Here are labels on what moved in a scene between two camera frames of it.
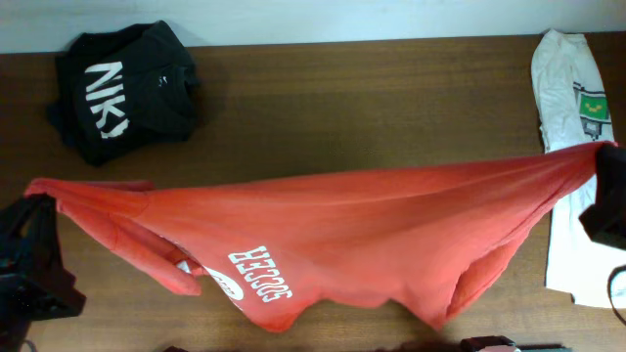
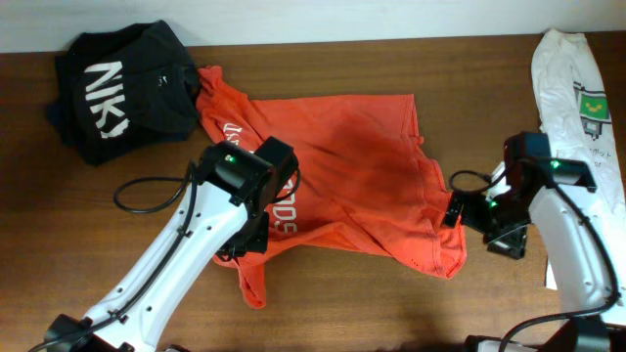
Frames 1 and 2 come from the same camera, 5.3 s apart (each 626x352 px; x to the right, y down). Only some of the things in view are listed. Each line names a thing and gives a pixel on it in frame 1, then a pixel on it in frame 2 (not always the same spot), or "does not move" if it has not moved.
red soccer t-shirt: [432, 234] → [362, 178]
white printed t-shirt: [572, 112] does not move
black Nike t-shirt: [125, 87] does not move
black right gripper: [609, 208] → [511, 242]
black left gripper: [43, 279] → [257, 244]
